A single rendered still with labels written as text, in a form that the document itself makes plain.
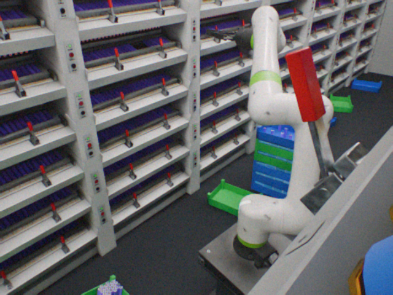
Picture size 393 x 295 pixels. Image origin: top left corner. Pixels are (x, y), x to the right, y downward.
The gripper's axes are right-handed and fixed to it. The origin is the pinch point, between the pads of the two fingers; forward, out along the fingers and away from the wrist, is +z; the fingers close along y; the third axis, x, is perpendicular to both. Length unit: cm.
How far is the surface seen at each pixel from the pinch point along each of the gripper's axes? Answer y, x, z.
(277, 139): 30, -63, -28
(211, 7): 14.5, 9.2, 12.9
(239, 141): 53, -90, 15
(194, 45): 0.2, -8.2, 12.1
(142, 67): -36.7, -12.0, 12.1
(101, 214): -71, -79, 12
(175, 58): -14.7, -11.9, 12.3
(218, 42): 21.4, -10.2, 13.0
